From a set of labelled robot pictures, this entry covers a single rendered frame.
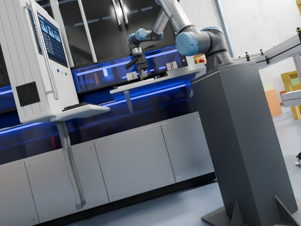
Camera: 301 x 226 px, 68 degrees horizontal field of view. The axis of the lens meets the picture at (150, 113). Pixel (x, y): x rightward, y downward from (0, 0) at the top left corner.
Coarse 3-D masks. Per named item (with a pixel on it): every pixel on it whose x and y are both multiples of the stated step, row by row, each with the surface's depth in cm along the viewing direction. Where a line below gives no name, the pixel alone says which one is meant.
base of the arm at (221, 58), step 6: (210, 54) 117; (216, 54) 115; (222, 54) 115; (228, 54) 117; (210, 60) 117; (216, 60) 115; (222, 60) 113; (228, 60) 114; (210, 66) 116; (216, 66) 114
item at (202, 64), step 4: (196, 64) 149; (200, 64) 150; (204, 64) 150; (180, 68) 149; (184, 68) 149; (188, 68) 149; (192, 68) 149; (196, 68) 149; (168, 72) 148; (172, 72) 148; (176, 72) 148; (180, 72) 148
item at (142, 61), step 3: (135, 54) 166; (138, 54) 166; (141, 54) 167; (144, 54) 168; (138, 57) 173; (141, 57) 168; (144, 57) 168; (138, 60) 168; (141, 60) 168; (144, 60) 166; (135, 63) 168; (138, 63) 166; (141, 63) 166; (144, 63) 166; (141, 66) 167; (144, 66) 167; (147, 66) 166; (141, 69) 170; (144, 69) 172
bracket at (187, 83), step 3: (195, 75) 154; (198, 75) 154; (189, 78) 169; (192, 78) 163; (186, 81) 179; (189, 81) 171; (186, 84) 182; (189, 84) 173; (186, 87) 184; (189, 87) 175; (189, 90) 177; (189, 93) 180; (192, 93) 179; (189, 96) 183
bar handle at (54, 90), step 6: (30, 0) 125; (24, 6) 126; (30, 6) 126; (36, 12) 126; (36, 18) 125; (36, 24) 125; (42, 36) 125; (42, 42) 125; (42, 48) 125; (48, 60) 125; (48, 66) 124; (48, 72) 124; (54, 84) 124; (54, 90) 124; (54, 96) 124
